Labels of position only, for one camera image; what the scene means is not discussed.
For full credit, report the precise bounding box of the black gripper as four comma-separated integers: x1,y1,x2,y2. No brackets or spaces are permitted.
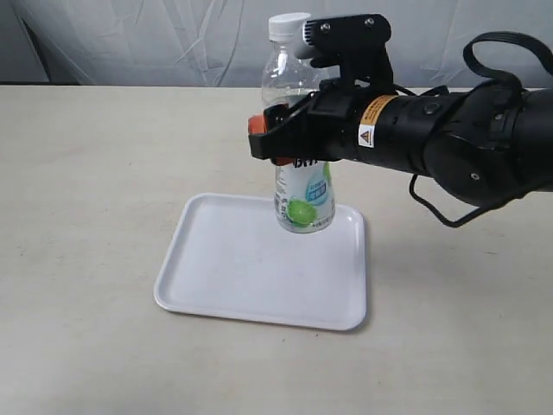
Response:
248,82,367,166

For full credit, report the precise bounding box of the clear plastic drink bottle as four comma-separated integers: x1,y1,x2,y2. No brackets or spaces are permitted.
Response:
261,12,335,233

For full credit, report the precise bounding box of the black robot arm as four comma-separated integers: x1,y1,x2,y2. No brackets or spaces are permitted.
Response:
248,81,552,207

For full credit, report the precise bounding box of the white rectangular plastic tray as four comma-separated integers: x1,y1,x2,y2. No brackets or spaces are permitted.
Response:
153,193,368,331

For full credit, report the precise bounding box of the white backdrop cloth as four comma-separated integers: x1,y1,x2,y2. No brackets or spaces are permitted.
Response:
1,1,552,86

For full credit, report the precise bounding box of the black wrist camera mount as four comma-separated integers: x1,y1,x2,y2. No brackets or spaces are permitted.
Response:
292,14,393,88

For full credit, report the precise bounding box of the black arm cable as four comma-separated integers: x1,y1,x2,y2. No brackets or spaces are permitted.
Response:
395,30,553,229

